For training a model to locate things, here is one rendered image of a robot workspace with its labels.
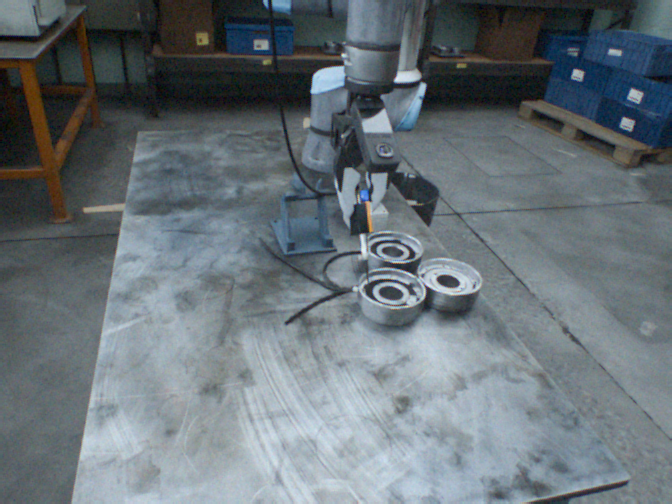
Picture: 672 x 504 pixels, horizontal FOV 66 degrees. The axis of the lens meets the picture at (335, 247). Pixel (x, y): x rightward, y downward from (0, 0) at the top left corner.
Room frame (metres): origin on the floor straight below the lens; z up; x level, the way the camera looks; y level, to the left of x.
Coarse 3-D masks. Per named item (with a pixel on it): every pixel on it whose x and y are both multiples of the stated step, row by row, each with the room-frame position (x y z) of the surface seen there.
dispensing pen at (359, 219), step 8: (360, 192) 0.74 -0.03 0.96; (360, 200) 0.73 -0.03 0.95; (360, 208) 0.71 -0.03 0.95; (352, 216) 0.72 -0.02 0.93; (360, 216) 0.70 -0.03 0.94; (352, 224) 0.72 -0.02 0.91; (360, 224) 0.70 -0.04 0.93; (352, 232) 0.72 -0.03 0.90; (360, 232) 0.69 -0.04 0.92; (368, 232) 0.69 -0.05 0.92; (360, 240) 0.70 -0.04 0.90; (360, 248) 0.70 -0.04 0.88; (368, 280) 0.67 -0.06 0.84
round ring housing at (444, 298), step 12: (420, 264) 0.73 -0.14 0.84; (432, 264) 0.75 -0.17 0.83; (444, 264) 0.75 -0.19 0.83; (456, 264) 0.75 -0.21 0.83; (420, 276) 0.72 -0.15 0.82; (432, 276) 0.72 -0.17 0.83; (444, 276) 0.73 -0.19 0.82; (456, 276) 0.72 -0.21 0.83; (468, 276) 0.72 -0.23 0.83; (480, 276) 0.71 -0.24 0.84; (432, 288) 0.66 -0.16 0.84; (444, 288) 0.68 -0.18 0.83; (456, 288) 0.69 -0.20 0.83; (480, 288) 0.68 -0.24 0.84; (432, 300) 0.66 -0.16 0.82; (444, 300) 0.65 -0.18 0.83; (456, 300) 0.65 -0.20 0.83; (468, 300) 0.66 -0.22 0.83
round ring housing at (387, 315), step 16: (368, 272) 0.69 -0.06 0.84; (384, 272) 0.71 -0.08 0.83; (400, 272) 0.71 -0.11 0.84; (384, 288) 0.68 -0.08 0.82; (400, 288) 0.67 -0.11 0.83; (416, 288) 0.68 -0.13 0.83; (368, 304) 0.62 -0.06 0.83; (416, 304) 0.62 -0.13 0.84; (384, 320) 0.61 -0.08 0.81; (400, 320) 0.61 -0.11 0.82
